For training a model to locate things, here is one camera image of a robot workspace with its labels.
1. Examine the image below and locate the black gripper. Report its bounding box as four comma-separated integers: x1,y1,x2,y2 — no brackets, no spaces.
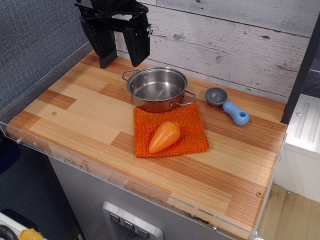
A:
74,0,152,66

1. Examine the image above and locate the orange plastic carrot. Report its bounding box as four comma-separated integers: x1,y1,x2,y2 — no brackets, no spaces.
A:
148,121,181,154

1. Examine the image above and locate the stainless steel pot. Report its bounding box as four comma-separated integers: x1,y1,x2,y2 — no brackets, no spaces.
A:
122,67,196,113

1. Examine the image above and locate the grey blue ice cream scoop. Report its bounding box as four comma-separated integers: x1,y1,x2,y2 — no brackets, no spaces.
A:
205,87,250,126

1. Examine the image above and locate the orange knitted cloth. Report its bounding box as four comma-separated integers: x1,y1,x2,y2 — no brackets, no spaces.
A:
134,103,210,158

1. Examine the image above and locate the silver toy fridge cabinet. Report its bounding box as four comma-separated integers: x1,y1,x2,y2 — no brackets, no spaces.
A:
49,157,227,240

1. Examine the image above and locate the silver dispenser button panel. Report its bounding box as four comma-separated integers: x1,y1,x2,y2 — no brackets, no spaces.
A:
102,201,164,240

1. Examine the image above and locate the yellow object bottom left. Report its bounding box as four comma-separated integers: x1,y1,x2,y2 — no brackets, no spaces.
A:
18,228,44,240

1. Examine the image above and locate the white cabinet at right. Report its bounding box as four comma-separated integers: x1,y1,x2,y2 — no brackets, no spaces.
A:
273,94,320,202

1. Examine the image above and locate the dark grey left post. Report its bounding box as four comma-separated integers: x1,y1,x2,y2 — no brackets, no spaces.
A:
99,52,118,69

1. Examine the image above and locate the dark grey post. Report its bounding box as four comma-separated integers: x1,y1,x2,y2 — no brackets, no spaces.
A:
99,52,118,69
280,17,320,125

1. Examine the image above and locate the dark grey right post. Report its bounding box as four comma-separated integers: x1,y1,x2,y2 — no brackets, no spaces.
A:
280,17,320,125

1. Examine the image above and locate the black braided hose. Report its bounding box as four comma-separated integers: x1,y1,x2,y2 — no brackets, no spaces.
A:
0,224,17,240

